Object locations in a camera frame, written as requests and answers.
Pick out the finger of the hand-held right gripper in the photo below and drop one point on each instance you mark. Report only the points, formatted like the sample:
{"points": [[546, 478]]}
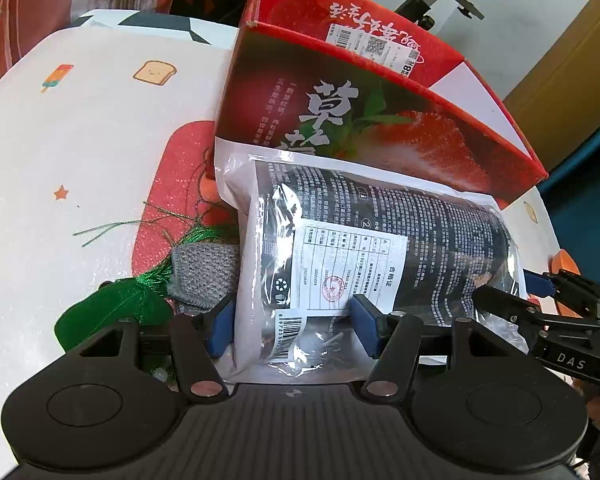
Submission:
{"points": [[500, 300], [537, 282]]}

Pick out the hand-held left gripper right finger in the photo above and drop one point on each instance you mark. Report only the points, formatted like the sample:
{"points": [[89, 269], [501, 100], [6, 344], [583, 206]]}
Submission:
{"points": [[366, 325]]}

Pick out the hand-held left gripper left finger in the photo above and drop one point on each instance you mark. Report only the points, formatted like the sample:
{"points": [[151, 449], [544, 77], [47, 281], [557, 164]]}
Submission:
{"points": [[220, 327]]}

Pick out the grey knitted cloth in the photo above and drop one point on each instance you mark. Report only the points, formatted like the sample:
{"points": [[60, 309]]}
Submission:
{"points": [[200, 270]]}

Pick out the clear packet with black garment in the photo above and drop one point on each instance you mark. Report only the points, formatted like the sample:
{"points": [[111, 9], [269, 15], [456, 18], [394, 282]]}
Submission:
{"points": [[340, 245]]}

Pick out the red strawberry cardboard box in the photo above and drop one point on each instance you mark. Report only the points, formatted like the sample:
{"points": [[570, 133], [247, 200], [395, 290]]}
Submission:
{"points": [[380, 125]]}

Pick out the orange plastic object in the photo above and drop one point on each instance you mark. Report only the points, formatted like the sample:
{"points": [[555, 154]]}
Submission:
{"points": [[562, 262]]}

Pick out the green tasselled sachet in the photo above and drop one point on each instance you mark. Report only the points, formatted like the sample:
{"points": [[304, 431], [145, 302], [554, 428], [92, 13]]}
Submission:
{"points": [[110, 305]]}

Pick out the red printed mat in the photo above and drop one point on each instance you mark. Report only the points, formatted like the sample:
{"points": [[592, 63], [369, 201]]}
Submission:
{"points": [[180, 160]]}

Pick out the wooden board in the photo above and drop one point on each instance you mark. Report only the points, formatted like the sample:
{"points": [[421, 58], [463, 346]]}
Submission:
{"points": [[580, 60]]}

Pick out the white printed tablecloth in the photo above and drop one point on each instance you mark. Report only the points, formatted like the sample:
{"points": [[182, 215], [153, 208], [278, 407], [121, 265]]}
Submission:
{"points": [[80, 135]]}

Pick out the red striped bag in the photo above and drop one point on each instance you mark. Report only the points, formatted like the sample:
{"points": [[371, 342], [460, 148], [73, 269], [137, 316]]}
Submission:
{"points": [[30, 10]]}

